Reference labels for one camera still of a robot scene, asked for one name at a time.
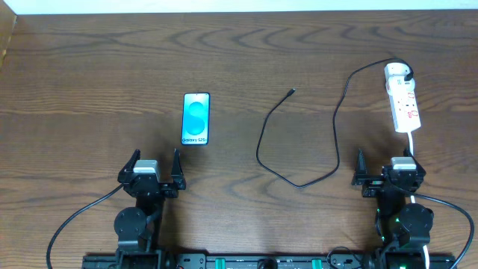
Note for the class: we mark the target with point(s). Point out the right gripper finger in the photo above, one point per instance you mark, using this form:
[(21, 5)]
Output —
[(408, 159), (361, 169)]

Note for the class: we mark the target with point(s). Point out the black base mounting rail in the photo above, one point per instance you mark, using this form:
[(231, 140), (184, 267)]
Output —
[(202, 261)]

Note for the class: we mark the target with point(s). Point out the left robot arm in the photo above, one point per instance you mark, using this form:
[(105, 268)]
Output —
[(138, 227)]

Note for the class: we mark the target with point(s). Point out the white charger plug adapter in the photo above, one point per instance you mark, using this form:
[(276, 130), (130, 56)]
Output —
[(397, 69)]

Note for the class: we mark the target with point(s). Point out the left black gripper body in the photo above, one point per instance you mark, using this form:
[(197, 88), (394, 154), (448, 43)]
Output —
[(150, 185)]

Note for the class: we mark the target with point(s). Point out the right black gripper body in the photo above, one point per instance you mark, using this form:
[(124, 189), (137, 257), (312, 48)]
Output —
[(390, 181)]

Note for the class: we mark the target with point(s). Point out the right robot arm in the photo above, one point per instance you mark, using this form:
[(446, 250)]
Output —
[(404, 227)]

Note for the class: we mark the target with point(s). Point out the white power strip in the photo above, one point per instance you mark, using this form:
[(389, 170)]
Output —
[(404, 107)]

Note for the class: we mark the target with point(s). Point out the Samsung Galaxy smartphone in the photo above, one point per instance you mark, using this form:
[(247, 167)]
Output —
[(195, 119)]

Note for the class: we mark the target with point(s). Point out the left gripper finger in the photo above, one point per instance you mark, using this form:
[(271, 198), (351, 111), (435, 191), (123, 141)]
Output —
[(128, 168), (176, 172)]

